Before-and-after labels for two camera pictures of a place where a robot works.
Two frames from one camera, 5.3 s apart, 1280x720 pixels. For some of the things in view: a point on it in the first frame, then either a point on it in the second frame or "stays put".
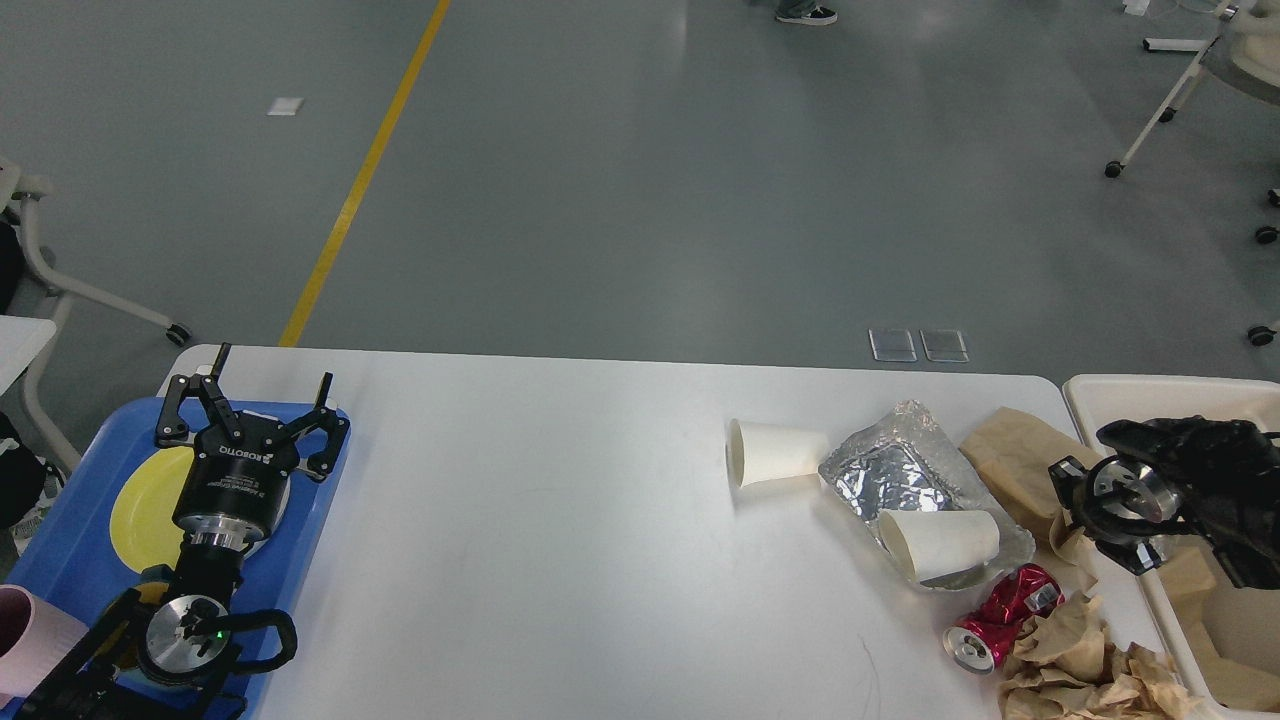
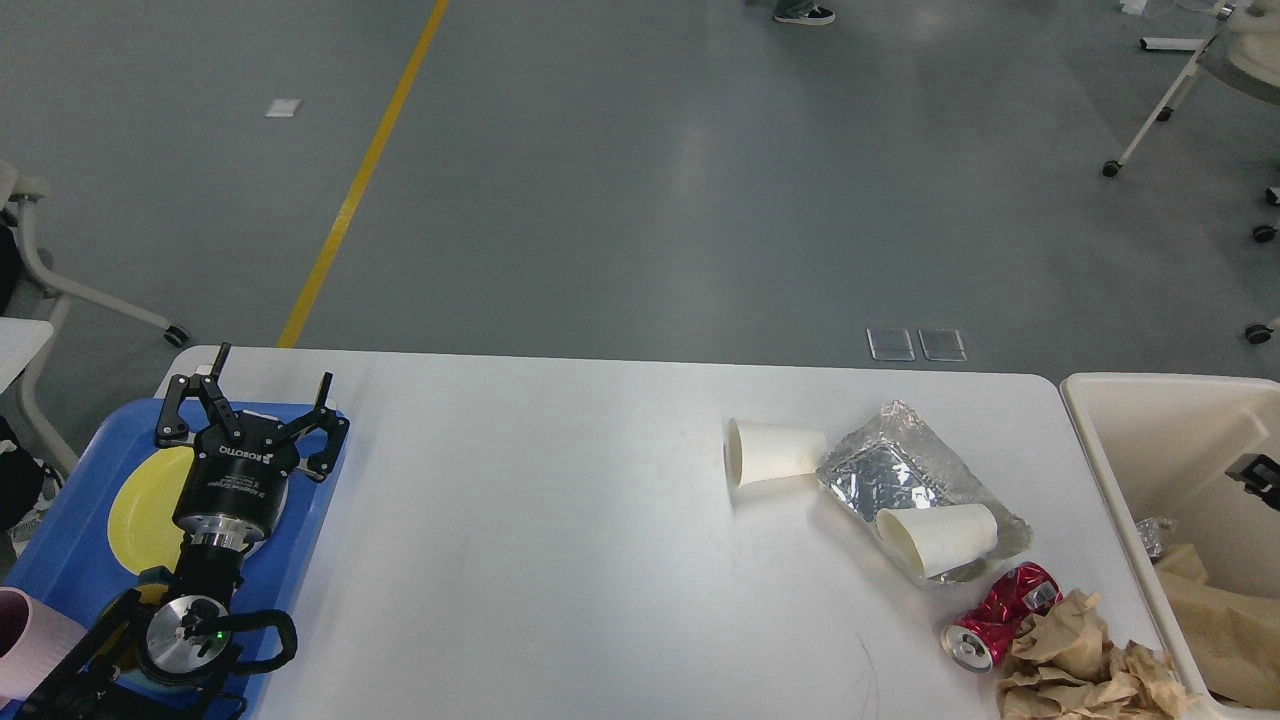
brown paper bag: (1011, 459) to (1233, 635)
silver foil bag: (906, 460) stays put
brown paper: (1063, 668) stays put
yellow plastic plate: (145, 532) stays put
